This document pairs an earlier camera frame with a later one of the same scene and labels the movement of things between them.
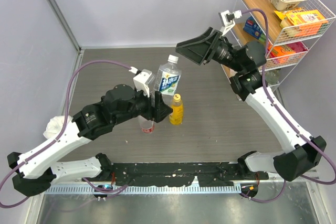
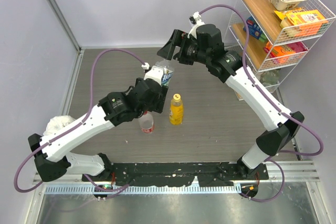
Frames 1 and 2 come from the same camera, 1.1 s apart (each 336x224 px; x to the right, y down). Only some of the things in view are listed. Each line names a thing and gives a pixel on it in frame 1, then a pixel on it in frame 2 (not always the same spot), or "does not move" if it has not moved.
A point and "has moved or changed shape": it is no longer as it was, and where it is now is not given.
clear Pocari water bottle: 167,77 has moved or changed shape
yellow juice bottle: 176,117 does not move
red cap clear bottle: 147,126 does not move
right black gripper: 196,49 → 178,38
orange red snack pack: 285,54 does not move
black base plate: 181,173 does not move
